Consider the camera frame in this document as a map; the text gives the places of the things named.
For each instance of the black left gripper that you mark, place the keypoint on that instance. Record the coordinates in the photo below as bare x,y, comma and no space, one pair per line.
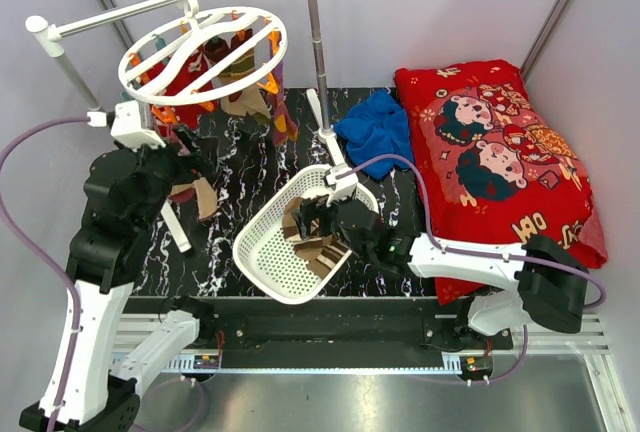
195,162

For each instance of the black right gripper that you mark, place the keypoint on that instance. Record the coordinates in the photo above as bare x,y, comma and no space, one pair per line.
311,209

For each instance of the maroon beige sock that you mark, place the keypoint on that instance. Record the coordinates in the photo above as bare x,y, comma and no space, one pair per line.
202,191

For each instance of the red white santa sock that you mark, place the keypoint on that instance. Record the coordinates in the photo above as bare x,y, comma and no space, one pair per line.
195,66

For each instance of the brown white striped sock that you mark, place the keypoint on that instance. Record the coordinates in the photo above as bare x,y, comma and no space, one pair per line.
300,222

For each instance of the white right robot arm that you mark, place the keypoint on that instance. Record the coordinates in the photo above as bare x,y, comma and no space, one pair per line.
536,282

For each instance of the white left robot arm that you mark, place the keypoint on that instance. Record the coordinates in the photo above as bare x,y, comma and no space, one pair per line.
126,191

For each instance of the white perforated plastic basket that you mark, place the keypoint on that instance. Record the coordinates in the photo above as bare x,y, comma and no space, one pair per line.
268,260

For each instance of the blue towel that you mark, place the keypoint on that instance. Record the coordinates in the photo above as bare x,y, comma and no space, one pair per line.
376,126

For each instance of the purple striped sock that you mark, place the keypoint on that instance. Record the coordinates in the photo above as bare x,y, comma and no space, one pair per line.
285,129

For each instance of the red cartoon print pillow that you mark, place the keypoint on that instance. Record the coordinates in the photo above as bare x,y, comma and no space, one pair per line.
495,172

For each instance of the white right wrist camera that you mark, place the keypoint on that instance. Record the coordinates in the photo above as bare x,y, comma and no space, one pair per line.
342,181

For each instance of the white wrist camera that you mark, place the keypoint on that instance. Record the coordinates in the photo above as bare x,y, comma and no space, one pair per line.
342,181
131,125

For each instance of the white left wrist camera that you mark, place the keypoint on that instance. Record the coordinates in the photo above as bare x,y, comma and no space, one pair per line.
131,125

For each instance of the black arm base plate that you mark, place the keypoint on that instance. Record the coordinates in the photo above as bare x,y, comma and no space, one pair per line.
344,334

